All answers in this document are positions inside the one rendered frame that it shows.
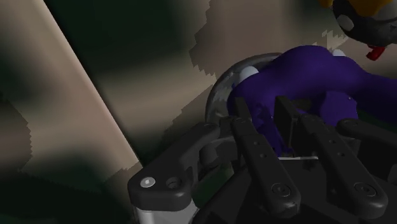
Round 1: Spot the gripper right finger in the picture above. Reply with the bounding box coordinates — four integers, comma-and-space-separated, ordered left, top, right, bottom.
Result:
274, 95, 397, 220

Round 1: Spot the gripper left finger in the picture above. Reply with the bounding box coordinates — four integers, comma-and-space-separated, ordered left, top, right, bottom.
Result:
127, 96, 302, 218

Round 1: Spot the purple figure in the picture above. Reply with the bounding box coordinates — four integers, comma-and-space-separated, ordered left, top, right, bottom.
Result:
227, 45, 397, 157

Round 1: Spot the grey round dish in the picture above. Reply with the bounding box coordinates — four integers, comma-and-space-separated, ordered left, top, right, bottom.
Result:
204, 52, 284, 125

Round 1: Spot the black and yellow figure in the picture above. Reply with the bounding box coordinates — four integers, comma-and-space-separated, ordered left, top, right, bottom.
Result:
319, 0, 397, 62

